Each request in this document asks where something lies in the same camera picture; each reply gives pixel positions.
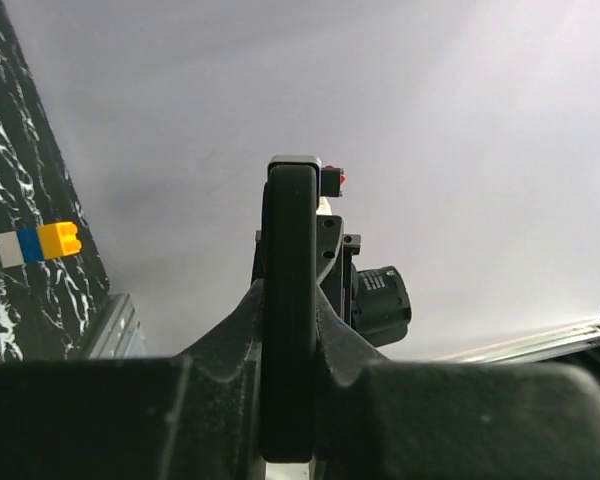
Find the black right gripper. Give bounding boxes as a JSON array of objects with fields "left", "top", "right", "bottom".
[{"left": 249, "top": 213, "right": 364, "bottom": 331}]

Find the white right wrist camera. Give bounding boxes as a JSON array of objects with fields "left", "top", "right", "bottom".
[{"left": 267, "top": 153, "right": 348, "bottom": 216}]

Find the yellow and blue toy brick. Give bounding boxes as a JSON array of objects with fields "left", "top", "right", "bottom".
[{"left": 0, "top": 221, "right": 82, "bottom": 268}]

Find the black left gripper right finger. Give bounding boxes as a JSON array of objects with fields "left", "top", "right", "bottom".
[{"left": 316, "top": 294, "right": 600, "bottom": 479}]

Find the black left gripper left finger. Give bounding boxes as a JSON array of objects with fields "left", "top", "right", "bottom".
[{"left": 0, "top": 282, "right": 265, "bottom": 479}]

